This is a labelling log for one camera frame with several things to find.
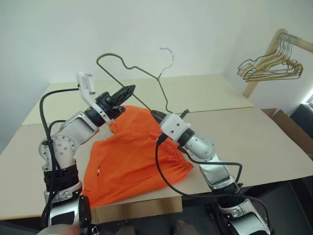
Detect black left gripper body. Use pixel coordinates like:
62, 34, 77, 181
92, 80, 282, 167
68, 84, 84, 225
94, 91, 126, 119

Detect olive green wire hanger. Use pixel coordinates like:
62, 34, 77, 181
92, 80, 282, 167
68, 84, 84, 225
95, 47, 175, 115

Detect orange shorts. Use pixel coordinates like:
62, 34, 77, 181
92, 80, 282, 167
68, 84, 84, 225
81, 104, 195, 209

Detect wooden clothes rack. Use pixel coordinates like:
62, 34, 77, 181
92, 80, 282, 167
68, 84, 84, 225
242, 28, 313, 99

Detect brown cardboard box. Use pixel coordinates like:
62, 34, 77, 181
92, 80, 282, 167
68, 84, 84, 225
261, 108, 313, 161

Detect black rounded shape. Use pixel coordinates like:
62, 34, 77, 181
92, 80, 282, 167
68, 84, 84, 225
77, 195, 93, 235

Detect black case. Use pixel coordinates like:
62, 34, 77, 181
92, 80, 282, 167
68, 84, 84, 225
289, 102, 313, 124

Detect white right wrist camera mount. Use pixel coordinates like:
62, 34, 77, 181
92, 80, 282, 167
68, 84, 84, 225
159, 113, 192, 143

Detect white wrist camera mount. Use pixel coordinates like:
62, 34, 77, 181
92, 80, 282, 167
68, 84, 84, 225
76, 71, 116, 126
159, 113, 192, 143

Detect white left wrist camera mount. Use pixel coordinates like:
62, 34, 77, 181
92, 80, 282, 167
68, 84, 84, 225
76, 71, 116, 126

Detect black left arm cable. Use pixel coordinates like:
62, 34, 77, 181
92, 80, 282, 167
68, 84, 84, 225
40, 87, 81, 230

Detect dark olive wire hanger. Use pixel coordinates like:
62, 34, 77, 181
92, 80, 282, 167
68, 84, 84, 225
237, 50, 279, 74

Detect bunch of wire hangers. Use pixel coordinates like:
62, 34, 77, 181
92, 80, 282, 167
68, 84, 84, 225
238, 34, 300, 80

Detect gold wire hanger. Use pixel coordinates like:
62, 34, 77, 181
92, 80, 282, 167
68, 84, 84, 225
245, 36, 304, 83

